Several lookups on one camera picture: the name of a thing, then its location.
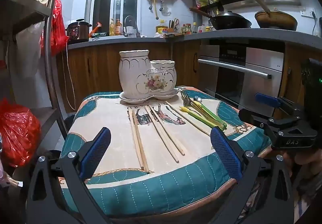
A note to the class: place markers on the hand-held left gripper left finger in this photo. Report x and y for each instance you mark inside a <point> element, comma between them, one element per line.
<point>96,151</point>

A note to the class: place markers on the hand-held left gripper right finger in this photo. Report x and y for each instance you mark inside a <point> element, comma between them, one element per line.
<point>226,153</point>

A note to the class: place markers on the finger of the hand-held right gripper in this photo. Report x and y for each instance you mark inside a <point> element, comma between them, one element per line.
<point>254,116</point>
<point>266,100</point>

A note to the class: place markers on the yellow green plastic spoon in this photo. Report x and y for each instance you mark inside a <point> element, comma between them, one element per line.
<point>183,109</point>
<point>208,116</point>

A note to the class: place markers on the silver spoon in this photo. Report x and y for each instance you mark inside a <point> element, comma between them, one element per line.
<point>199,99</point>

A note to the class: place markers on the silver fork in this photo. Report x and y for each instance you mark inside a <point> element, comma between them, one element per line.
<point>185,97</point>

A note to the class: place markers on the white floral ceramic utensil holder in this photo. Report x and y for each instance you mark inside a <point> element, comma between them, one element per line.
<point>140,75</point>

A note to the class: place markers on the person's right hand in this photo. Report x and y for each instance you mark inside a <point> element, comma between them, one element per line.
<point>301,161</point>

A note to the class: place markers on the stainless steel oven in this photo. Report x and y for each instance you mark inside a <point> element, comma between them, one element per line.
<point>239,73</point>

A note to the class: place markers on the white ceramic drip tray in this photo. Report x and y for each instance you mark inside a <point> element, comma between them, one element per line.
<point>130,99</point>

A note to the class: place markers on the large red plastic bag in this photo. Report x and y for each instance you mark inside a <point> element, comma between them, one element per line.
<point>17,133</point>

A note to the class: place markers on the black wok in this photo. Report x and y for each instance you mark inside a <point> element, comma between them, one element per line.
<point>229,21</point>

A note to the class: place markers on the person's plaid clothing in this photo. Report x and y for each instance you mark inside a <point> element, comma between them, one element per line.
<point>309,188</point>

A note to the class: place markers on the row of sauce bottles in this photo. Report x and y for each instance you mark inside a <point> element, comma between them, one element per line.
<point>190,29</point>

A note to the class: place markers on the black spice rack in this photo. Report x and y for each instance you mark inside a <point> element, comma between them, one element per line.
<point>208,4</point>

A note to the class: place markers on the green box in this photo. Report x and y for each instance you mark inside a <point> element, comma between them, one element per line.
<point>100,34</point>

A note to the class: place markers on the knife block with scissors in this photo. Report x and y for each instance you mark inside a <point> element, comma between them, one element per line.
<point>174,26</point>

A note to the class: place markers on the orange spray bottle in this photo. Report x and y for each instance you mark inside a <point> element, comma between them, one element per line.
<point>96,29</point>

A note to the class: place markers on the white plastic bag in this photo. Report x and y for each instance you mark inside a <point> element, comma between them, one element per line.
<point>27,50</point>

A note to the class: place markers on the metal storage rack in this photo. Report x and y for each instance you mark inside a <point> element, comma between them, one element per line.
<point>50,38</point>

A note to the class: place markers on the yellow container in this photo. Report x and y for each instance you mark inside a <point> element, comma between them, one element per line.
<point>161,30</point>

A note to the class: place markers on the hanging red plastic bag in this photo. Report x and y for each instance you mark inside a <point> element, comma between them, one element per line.
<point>56,28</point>

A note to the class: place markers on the kitchen faucet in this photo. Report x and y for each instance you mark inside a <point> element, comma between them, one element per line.
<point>130,23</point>

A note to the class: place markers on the white wall socket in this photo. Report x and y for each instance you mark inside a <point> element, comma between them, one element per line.
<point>308,12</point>

